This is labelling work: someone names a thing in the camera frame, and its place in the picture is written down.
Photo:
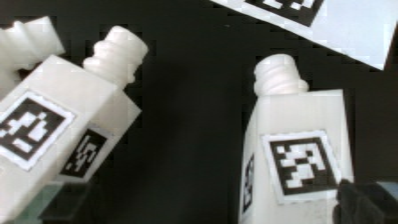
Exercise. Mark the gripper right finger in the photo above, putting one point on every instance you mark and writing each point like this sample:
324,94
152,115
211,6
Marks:
367,203

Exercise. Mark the white stool leg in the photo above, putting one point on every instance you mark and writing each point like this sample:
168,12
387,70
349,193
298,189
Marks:
298,160
29,44
67,114

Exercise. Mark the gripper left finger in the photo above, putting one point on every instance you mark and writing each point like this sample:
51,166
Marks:
72,208

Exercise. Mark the white fiducial marker sheet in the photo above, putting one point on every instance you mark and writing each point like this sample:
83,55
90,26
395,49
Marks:
346,24

